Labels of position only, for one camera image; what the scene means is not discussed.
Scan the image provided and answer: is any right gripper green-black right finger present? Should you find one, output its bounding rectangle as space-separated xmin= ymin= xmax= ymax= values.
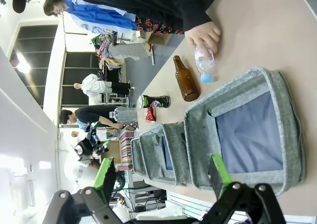
xmin=203 ymin=154 xmax=287 ymax=224

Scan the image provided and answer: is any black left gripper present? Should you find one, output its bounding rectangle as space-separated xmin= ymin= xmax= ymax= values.
xmin=75 ymin=122 xmax=109 ymax=160

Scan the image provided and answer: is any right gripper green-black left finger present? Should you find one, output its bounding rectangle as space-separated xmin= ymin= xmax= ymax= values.
xmin=46 ymin=157 xmax=130 ymax=224

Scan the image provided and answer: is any large clear plastic bottle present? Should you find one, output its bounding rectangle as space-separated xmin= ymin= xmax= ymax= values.
xmin=108 ymin=107 xmax=138 ymax=122

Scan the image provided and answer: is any red drink can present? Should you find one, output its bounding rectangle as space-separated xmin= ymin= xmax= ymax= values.
xmin=145 ymin=107 xmax=157 ymax=122

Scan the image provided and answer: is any crushed black drink can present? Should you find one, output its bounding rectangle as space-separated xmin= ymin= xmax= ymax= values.
xmin=136 ymin=94 xmax=171 ymax=109

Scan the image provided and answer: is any brown glass bottle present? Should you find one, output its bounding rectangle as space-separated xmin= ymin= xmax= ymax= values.
xmin=172 ymin=55 xmax=200 ymax=102

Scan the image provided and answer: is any small plastic bottle pink label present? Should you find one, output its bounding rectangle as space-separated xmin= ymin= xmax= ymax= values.
xmin=194 ymin=43 xmax=219 ymax=83

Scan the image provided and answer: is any person's left forearm black sleeve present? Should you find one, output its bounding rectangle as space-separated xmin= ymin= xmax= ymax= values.
xmin=179 ymin=0 xmax=226 ymax=33

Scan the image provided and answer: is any grey fabric basket labelled Bottle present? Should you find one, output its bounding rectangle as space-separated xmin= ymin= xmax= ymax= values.
xmin=130 ymin=133 xmax=151 ymax=177

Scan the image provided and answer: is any grey fabric basket labelled Plastic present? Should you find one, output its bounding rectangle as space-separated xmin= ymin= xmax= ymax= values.
xmin=138 ymin=121 xmax=189 ymax=186

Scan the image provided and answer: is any grey fabric basket labelled Can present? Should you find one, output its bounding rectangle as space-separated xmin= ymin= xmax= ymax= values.
xmin=183 ymin=66 xmax=306 ymax=196

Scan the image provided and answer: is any person's left hand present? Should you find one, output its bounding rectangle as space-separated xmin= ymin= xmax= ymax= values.
xmin=185 ymin=21 xmax=222 ymax=61

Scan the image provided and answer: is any open wooden box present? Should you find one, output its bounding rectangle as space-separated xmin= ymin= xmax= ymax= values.
xmin=100 ymin=139 xmax=123 ymax=166

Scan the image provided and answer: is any person in black shirt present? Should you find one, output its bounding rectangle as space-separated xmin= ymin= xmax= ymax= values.
xmin=59 ymin=106 xmax=123 ymax=131

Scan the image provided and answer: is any zigzag patterned cloth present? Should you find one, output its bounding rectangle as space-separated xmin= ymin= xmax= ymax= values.
xmin=118 ymin=126 xmax=139 ymax=170

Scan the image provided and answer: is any person in white shirt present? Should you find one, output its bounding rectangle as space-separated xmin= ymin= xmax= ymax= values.
xmin=73 ymin=74 xmax=132 ymax=98

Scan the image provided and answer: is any pile of patterned clothes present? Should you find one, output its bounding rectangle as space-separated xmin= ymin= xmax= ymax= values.
xmin=90 ymin=33 xmax=152 ymax=66

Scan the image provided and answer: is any ceiling lamp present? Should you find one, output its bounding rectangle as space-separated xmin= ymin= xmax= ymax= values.
xmin=15 ymin=54 xmax=32 ymax=75

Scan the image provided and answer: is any person in light blue shirt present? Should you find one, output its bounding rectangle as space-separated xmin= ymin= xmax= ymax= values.
xmin=43 ymin=0 xmax=184 ymax=35

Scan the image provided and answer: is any cardboard box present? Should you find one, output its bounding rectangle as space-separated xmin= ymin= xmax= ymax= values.
xmin=145 ymin=32 xmax=173 ymax=46

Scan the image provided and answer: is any blue scarf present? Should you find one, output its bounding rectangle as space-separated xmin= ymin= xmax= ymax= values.
xmin=64 ymin=0 xmax=132 ymax=30

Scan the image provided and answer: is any person torso black cardigan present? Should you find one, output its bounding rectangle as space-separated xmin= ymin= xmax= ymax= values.
xmin=73 ymin=0 xmax=189 ymax=34

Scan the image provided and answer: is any aluminium table frame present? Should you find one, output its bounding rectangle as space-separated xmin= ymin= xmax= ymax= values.
xmin=125 ymin=170 xmax=170 ymax=210

